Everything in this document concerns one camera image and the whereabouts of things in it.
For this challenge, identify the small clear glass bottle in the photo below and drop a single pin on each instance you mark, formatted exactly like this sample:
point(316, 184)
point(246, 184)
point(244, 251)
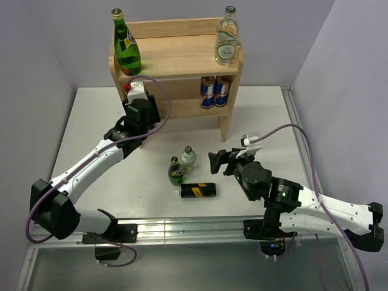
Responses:
point(188, 160)

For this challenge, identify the large clear soda water bottle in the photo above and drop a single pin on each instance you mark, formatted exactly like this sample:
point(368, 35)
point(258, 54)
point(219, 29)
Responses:
point(227, 37)

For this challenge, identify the left blue energy drink can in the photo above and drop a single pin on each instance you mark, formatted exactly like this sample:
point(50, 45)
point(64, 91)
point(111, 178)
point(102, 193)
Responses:
point(207, 91)

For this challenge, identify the black gold can front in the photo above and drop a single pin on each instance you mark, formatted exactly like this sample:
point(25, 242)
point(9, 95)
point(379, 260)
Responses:
point(198, 190)

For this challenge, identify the green bottle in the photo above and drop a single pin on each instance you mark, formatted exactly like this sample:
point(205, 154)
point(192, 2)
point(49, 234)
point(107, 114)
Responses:
point(126, 48)
point(175, 172)

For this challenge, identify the right blue energy drink can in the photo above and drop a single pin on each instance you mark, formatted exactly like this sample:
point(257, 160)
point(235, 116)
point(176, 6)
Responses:
point(222, 85)

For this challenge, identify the wooden two-tier shelf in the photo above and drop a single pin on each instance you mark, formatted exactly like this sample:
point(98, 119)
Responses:
point(179, 52)

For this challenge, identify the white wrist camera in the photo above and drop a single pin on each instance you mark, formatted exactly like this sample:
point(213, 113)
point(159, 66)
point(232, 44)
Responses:
point(249, 144)
point(135, 90)

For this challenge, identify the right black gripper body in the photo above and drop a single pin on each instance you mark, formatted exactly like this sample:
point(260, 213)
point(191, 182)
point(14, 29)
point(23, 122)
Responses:
point(234, 167)

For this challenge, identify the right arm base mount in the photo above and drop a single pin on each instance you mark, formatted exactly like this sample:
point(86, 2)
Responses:
point(274, 243)

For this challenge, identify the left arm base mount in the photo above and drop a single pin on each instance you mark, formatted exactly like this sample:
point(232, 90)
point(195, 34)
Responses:
point(111, 244)

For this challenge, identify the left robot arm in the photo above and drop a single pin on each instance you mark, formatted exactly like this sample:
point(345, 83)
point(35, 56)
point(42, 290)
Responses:
point(52, 204)

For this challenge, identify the aluminium frame rail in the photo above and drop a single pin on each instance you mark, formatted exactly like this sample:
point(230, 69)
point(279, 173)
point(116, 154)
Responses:
point(188, 244)

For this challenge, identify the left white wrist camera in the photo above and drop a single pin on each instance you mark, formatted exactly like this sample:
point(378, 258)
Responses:
point(135, 90)

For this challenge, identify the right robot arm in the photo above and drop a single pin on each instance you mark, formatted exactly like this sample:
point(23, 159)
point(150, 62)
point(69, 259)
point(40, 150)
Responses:
point(291, 207)

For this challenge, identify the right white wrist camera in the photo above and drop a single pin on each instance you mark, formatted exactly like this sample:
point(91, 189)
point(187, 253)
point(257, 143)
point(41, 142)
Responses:
point(249, 144)

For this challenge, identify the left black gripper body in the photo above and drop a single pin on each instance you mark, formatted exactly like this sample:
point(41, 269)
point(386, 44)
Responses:
point(153, 117)

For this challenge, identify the blue energy drink can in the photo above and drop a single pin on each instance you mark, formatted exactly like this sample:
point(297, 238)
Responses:
point(207, 91)
point(222, 85)

